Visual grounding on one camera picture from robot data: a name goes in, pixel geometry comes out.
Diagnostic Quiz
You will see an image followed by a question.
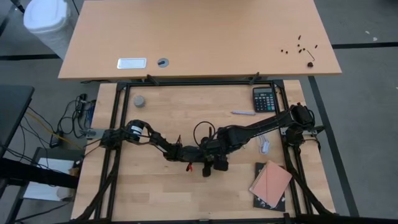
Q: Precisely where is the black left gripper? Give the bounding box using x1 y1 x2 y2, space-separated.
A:
178 136 214 178

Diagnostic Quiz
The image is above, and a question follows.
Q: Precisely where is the pink spiral notebook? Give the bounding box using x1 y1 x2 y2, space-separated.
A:
249 161 294 208

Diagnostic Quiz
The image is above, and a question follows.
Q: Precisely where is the black paperback book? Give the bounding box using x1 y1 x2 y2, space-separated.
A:
253 161 287 213

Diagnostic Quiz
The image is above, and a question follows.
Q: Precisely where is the black desk calculator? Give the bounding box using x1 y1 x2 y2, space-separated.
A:
252 86 277 113

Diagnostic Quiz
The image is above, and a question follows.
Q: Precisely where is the silver rectangular desk plate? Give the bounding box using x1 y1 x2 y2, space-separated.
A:
116 57 147 70

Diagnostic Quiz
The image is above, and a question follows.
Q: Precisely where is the light wooden desk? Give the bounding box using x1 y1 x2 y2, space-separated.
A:
58 0 343 81

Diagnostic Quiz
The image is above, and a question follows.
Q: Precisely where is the black power adapter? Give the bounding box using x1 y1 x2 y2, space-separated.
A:
49 132 63 149

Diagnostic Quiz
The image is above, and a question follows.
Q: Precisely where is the white paper sheet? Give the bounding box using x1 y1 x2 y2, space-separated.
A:
23 157 77 202

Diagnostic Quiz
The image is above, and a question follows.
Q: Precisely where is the black metal beam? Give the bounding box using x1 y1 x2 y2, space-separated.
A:
0 157 80 190

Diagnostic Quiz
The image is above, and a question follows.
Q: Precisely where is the black side table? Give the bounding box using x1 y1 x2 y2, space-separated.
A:
0 85 35 159

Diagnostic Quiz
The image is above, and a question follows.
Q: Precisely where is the white trash bin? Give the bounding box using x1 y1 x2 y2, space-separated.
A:
23 0 78 60

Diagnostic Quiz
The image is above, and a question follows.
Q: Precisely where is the black looped camera cable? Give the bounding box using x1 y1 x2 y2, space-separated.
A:
193 121 216 147

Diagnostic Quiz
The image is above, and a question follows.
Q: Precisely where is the white lamp power cord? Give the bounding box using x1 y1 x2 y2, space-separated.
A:
257 134 271 156

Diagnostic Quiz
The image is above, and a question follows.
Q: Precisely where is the yellow floor cable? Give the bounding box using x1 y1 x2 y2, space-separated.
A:
26 110 83 150

